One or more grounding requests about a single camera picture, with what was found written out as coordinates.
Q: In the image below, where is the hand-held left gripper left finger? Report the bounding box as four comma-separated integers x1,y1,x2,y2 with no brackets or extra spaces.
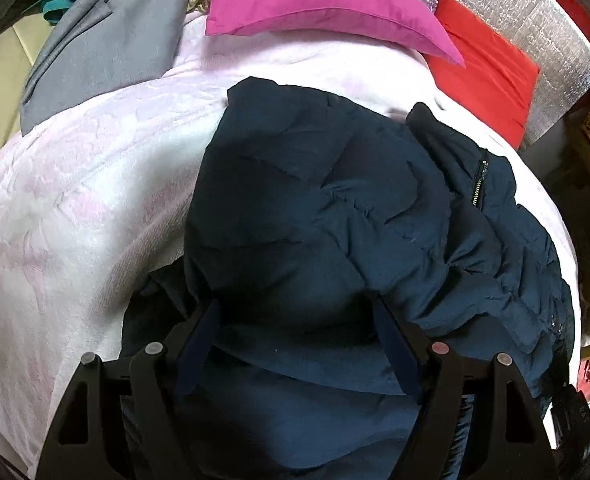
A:
35,299,222,480

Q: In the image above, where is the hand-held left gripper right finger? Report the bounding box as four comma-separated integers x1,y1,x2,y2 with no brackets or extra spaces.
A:
374,296,560,480

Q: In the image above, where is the navy puffer jacket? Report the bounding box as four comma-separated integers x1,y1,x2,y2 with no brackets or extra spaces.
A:
120,76,576,480

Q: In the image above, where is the pale pink textured blanket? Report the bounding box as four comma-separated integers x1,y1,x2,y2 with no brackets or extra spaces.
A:
0,10,582,480

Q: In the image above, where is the red pillow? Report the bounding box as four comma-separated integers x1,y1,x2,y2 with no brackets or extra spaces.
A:
425,0,540,147

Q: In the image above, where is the grey garment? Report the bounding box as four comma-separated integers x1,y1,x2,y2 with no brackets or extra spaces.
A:
19,0,198,137

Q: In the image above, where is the cream leather sofa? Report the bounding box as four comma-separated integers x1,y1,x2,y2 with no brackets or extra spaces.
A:
0,14,52,147

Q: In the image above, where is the silver foil insulation mat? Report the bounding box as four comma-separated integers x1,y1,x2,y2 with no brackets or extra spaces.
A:
385,0,590,152

